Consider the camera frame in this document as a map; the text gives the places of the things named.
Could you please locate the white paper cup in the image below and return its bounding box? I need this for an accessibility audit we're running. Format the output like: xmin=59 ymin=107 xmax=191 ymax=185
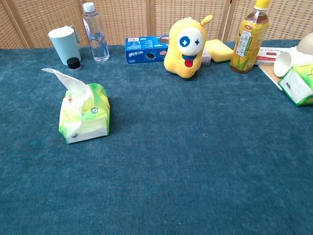
xmin=273 ymin=51 xmax=303 ymax=78

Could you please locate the red white flat box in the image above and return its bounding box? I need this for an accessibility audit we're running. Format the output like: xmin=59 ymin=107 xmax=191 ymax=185
xmin=254 ymin=47 xmax=298 ymax=66

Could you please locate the yellow one-eyed plush toy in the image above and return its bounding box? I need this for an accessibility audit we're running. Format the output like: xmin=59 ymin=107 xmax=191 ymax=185
xmin=163 ymin=15 xmax=214 ymax=79

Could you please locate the small black cap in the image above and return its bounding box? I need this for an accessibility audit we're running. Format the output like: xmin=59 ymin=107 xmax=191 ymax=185
xmin=66 ymin=57 xmax=82 ymax=72

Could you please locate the blue tablecloth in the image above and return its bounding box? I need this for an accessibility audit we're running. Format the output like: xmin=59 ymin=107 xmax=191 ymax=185
xmin=0 ymin=39 xmax=313 ymax=235

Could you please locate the light wooden board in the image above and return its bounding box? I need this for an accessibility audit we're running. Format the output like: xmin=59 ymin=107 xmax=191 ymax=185
xmin=258 ymin=64 xmax=283 ymax=91

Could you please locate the clear plastic water bottle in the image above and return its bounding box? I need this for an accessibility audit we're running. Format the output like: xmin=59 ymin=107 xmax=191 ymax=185
xmin=82 ymin=2 xmax=110 ymax=62

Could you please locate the yellow corn tea bottle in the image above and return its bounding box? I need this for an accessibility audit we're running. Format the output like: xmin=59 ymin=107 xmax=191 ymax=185
xmin=230 ymin=0 xmax=270 ymax=74

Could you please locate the light blue plastic mug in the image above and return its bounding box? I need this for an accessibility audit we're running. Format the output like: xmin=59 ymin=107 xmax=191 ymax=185
xmin=48 ymin=25 xmax=82 ymax=66

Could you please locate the yellow green sponge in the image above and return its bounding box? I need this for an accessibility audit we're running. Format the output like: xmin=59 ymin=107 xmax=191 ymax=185
xmin=204 ymin=39 xmax=234 ymax=64

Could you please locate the beige bowl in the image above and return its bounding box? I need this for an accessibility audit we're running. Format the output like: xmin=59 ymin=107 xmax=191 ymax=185
xmin=296 ymin=33 xmax=313 ymax=66

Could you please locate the white tissue sheet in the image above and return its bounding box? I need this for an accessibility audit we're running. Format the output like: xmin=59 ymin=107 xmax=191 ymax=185
xmin=41 ymin=68 xmax=93 ymax=116

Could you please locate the green white tissue pack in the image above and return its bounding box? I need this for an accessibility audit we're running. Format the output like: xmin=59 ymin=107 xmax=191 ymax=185
xmin=278 ymin=64 xmax=313 ymax=107
xmin=58 ymin=83 xmax=111 ymax=144

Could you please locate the woven rattan folding screen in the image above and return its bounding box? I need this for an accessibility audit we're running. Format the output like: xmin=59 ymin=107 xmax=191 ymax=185
xmin=0 ymin=0 xmax=313 ymax=49

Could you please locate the blue cookie box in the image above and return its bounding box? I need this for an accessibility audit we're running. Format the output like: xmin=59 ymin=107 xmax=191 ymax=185
xmin=125 ymin=35 xmax=170 ymax=65

